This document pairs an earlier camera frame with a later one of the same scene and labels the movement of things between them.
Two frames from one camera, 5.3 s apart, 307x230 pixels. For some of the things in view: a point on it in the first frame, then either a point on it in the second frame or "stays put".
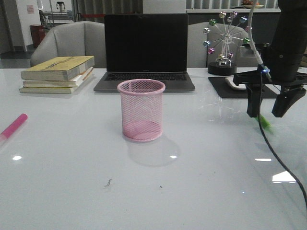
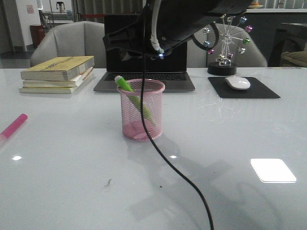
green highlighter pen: (264, 122) to (125, 86)
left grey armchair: (81, 38) stays put
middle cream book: (72, 83) stays put
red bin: (38, 34) stays put
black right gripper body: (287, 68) to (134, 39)
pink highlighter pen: (13, 127) stays put
